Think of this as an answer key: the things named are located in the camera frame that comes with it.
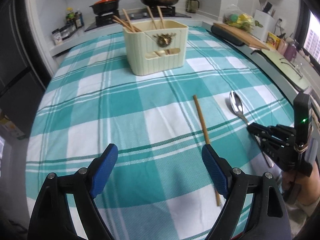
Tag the black spice rack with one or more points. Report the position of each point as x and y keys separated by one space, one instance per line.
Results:
x=67 y=31

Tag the light green silicone mat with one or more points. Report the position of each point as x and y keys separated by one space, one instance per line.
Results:
x=287 y=69

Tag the bamboo chopstick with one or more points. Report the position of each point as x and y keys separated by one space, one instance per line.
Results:
x=123 y=23
x=128 y=20
x=136 y=29
x=151 y=16
x=161 y=17
x=206 y=139

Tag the sauce bottle yellow cap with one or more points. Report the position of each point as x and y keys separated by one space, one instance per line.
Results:
x=70 y=16

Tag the black pot orange lid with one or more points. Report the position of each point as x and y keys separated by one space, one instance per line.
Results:
x=105 y=6

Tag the bamboo chopstick in holder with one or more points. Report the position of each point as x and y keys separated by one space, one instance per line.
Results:
x=161 y=17

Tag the teal white plaid tablecloth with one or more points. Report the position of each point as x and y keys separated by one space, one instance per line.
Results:
x=159 y=187

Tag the cream utensil holder box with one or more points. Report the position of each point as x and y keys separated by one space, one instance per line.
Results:
x=140 y=46

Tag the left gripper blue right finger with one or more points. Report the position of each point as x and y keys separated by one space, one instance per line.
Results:
x=219 y=170

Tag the wooden cutting board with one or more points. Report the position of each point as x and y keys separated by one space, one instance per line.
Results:
x=245 y=37

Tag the black gas stove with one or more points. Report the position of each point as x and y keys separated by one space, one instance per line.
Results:
x=107 y=19

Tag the black padded board base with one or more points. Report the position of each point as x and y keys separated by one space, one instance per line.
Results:
x=224 y=35

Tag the steel spoon oval bowl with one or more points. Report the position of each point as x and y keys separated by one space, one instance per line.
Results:
x=238 y=110

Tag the purple cup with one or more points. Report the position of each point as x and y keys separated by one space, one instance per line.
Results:
x=290 y=52

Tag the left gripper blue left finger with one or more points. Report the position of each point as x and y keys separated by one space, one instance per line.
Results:
x=101 y=168

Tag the white knife holder box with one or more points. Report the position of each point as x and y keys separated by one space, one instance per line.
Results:
x=263 y=24

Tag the steel spoon round bowl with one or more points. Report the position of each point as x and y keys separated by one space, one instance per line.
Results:
x=163 y=52

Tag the plastic bag of sponges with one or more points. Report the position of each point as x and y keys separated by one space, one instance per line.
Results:
x=235 y=17

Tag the person's right hand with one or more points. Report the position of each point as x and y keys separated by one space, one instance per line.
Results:
x=309 y=191

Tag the dark glass kettle jug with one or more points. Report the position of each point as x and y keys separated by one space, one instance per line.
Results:
x=191 y=6

